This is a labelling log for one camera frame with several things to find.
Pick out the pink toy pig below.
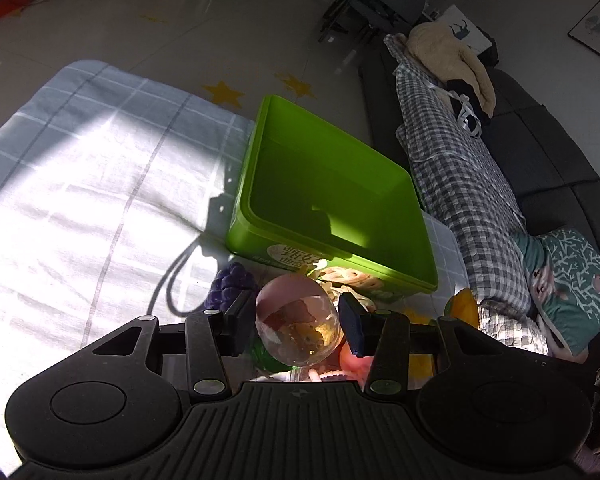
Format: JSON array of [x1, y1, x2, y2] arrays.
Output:
[[308, 341, 374, 388]]

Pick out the purple toy grapes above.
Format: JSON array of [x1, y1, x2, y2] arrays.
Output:
[[204, 262, 258, 312]]

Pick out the yellow toy pot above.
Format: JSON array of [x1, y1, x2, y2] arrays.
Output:
[[404, 288, 479, 389]]

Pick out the clear pink capsule ball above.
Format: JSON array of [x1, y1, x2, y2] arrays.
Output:
[[256, 274, 342, 366]]

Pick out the green plastic storage bin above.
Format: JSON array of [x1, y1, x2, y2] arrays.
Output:
[[225, 96, 439, 301]]

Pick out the grey checked table cloth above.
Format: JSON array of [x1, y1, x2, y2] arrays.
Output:
[[0, 58, 470, 461]]

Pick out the grey plaid sofa cover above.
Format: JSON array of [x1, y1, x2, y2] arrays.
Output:
[[384, 34, 548, 354]]

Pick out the teal patterned pillow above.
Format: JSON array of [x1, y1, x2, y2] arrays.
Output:
[[512, 229, 600, 362]]

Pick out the dark grey sofa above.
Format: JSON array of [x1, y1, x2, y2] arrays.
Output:
[[358, 47, 600, 254]]

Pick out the beige folded blanket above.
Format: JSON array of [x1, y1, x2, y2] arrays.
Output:
[[406, 22, 496, 117]]

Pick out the white deer print cushion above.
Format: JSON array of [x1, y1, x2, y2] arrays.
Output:
[[437, 4, 493, 54]]

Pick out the dark office chair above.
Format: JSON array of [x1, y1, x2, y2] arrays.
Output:
[[317, 0, 426, 42]]

